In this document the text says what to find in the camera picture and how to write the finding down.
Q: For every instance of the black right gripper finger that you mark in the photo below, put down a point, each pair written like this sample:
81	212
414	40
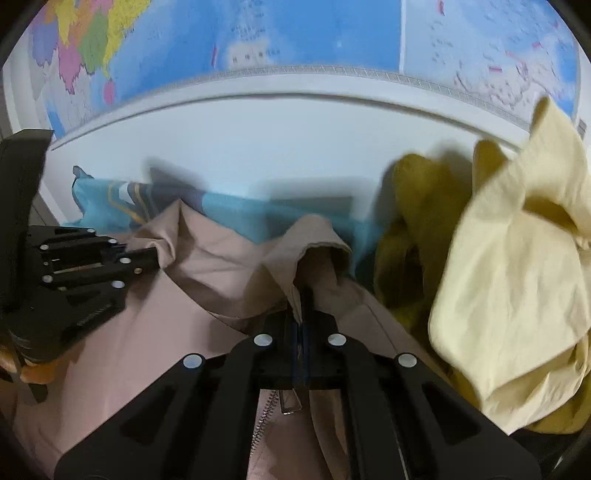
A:
401	420
196	421

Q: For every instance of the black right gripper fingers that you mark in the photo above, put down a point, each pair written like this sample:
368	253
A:
141	261

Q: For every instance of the pink beige jacket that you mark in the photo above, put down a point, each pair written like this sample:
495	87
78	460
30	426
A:
213	289

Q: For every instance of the person's left hand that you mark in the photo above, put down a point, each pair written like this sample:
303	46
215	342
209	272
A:
29	373

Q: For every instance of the teal grey patterned bedsheet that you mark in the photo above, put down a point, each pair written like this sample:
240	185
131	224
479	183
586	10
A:
116	206

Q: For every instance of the pale yellow garment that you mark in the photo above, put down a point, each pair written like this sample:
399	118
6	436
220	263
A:
512	313

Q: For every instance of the mustard yellow garment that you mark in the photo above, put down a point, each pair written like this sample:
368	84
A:
412	253

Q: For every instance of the colourful wall map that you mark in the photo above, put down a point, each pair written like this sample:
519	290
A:
87	57

